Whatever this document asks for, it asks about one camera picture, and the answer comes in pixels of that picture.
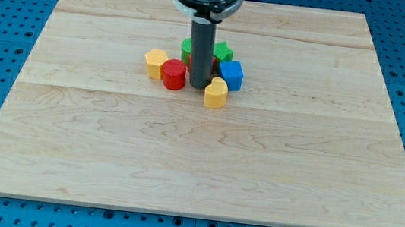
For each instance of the red cylinder block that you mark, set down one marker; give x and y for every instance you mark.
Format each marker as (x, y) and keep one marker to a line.
(174, 74)

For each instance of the wooden board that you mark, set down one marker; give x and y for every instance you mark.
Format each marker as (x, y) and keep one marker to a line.
(310, 140)

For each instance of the yellow heart block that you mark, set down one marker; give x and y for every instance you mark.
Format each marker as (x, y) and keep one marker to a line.
(216, 93)

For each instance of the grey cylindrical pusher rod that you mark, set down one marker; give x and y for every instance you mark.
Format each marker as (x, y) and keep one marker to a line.
(202, 49)

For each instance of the red block behind rod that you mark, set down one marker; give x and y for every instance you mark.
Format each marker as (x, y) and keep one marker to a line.
(212, 68)

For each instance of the green round block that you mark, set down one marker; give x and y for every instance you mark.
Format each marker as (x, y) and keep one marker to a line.
(185, 50)

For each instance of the yellow hexagon block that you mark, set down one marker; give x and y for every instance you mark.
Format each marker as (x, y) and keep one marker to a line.
(155, 59)

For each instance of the blue cube block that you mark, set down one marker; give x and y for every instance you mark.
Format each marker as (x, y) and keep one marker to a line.
(232, 73)

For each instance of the green star block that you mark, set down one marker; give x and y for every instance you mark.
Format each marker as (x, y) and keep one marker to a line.
(222, 52)

